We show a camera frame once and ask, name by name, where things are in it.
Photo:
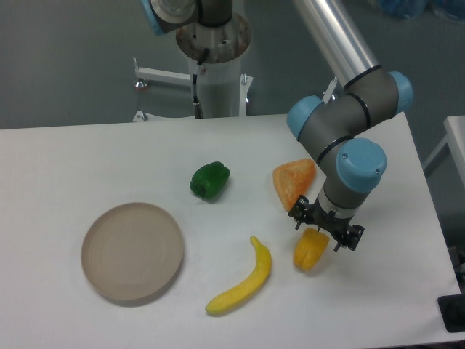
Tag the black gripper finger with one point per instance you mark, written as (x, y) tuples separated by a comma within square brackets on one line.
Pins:
[(348, 236), (301, 212)]

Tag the yellow toy pepper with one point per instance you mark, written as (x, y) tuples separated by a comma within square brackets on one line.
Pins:
[(309, 249)]

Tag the orange toy fruit wedge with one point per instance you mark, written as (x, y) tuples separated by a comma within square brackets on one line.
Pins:
[(292, 180)]

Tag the beige round plate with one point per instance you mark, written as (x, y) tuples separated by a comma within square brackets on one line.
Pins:
[(132, 253)]

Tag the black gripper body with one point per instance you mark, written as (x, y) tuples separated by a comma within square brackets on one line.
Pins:
[(331, 217)]

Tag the white side table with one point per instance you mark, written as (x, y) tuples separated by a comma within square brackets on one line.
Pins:
[(452, 143)]

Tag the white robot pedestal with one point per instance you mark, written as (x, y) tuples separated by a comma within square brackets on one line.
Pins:
[(218, 87)]

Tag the yellow toy banana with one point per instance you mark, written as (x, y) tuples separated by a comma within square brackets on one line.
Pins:
[(240, 293)]

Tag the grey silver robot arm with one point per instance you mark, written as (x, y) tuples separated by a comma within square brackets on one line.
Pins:
[(330, 131)]

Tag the black device at edge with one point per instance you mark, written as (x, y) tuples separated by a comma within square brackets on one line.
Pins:
[(452, 312)]

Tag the green toy pepper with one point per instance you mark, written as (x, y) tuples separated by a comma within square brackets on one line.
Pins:
[(208, 181)]

